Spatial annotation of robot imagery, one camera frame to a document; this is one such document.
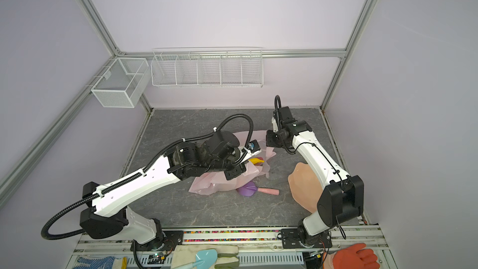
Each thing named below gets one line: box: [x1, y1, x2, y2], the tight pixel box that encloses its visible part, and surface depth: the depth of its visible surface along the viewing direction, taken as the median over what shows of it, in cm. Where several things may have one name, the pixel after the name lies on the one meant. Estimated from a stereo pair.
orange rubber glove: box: [332, 242, 380, 269], surface depth 70 cm
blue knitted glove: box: [72, 256, 116, 269], surface depth 70 cm
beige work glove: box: [171, 244, 240, 269], surface depth 71 cm
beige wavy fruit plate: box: [287, 161, 323, 214], surface depth 88 cm
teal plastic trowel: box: [174, 248, 218, 269], surface depth 70 cm
